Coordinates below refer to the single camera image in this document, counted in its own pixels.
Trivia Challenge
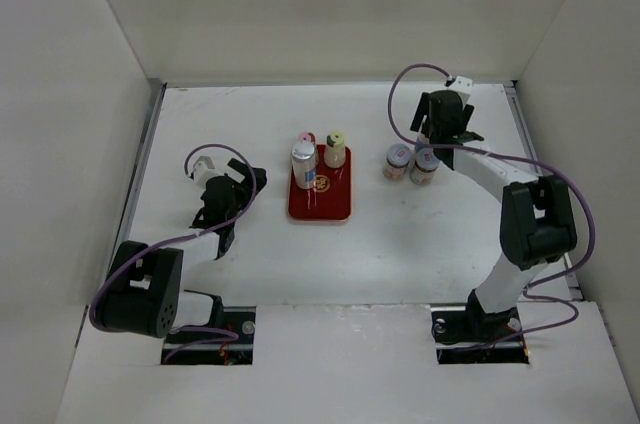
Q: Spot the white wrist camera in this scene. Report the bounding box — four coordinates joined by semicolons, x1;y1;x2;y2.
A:
191;156;225;189
446;76;474;104

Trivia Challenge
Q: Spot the red rectangular tray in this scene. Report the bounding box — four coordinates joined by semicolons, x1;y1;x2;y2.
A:
287;144;352;222

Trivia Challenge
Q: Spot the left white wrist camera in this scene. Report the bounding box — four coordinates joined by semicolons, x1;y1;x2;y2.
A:
191;156;225;189

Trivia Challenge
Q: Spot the white-lid jar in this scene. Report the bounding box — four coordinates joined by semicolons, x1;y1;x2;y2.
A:
410;147;439;185
383;143;412;181

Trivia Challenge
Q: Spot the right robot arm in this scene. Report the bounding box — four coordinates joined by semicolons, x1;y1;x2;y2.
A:
410;90;577;345

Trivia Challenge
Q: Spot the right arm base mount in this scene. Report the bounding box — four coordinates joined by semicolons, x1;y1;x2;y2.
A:
431;306;529;365

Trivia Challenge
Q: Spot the yellow-cap bottle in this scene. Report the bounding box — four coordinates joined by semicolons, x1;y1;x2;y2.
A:
323;130;346;169

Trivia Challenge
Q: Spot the silver-lid tall bottle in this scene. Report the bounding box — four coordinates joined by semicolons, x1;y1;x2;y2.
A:
291;140;316;190

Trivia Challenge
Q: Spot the purple cable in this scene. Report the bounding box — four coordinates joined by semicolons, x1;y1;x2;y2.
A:
389;63;596;353
87;144;259;364

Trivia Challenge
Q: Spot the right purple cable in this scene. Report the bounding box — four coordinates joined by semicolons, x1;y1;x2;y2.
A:
389;63;596;353

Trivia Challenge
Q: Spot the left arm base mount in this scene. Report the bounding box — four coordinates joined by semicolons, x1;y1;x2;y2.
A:
160;307;256;366

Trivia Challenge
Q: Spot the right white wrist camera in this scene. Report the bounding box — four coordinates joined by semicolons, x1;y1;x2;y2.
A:
446;76;474;104

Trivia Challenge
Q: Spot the pink-cap bottle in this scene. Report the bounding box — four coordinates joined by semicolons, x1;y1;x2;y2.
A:
297;132;316;145

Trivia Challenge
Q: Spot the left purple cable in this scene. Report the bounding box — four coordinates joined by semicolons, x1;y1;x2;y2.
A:
87;144;259;364

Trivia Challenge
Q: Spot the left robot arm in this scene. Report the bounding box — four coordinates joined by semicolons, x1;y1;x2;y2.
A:
92;156;267;343

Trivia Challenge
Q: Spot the blue-label tall bottle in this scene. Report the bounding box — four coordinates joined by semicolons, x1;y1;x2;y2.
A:
410;115;435;156

